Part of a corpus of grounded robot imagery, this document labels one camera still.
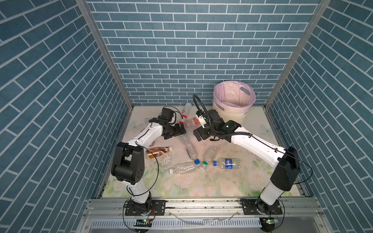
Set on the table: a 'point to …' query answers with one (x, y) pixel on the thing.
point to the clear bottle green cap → (211, 154)
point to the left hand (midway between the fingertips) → (183, 133)
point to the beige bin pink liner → (233, 99)
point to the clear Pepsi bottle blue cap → (228, 163)
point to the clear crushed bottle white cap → (183, 168)
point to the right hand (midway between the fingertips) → (201, 129)
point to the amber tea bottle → (153, 153)
